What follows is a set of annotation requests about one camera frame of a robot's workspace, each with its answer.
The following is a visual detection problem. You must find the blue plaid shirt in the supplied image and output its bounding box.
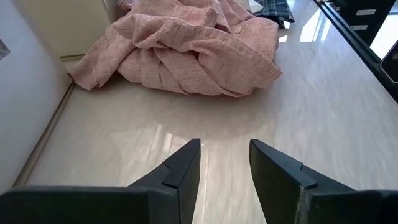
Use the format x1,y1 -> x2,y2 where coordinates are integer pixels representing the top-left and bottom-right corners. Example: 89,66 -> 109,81
248,0 -> 295,29

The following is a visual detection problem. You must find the bin label sticker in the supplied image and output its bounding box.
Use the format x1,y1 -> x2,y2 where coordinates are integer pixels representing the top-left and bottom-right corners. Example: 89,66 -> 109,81
0,37 -> 12,62

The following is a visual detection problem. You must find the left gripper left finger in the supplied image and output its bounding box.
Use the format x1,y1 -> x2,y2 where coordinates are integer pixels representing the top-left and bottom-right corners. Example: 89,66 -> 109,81
126,138 -> 202,224

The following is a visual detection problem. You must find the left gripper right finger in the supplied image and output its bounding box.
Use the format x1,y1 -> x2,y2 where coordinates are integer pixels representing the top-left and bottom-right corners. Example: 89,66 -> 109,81
248,138 -> 318,224

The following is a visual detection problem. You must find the table-level camera box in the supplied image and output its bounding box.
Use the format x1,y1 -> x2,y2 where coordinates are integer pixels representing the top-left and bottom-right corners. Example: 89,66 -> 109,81
379,39 -> 398,85

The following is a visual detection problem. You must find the black table frame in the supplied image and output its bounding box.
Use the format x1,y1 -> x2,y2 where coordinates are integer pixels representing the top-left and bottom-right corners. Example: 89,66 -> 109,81
313,0 -> 398,103

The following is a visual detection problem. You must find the pink woven shirt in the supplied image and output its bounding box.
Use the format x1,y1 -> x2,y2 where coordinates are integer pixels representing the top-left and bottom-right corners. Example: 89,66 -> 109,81
67,0 -> 284,99

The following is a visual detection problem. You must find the beige fabric storage bin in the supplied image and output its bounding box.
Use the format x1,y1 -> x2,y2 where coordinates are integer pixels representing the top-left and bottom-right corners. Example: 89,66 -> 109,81
0,0 -> 75,194
18,0 -> 119,62

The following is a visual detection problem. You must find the black equipment case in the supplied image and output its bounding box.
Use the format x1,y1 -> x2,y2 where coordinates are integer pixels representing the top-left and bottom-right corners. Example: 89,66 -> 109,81
334,0 -> 398,46

